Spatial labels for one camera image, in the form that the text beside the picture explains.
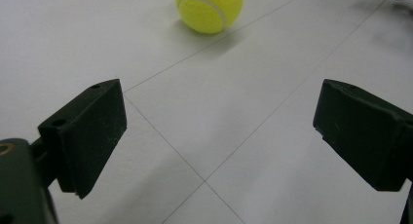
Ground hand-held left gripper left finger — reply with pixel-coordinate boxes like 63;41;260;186
37;78;128;200

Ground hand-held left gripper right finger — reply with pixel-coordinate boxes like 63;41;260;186
312;78;413;193

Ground yellow tennis ball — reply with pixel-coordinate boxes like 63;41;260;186
174;0;244;35

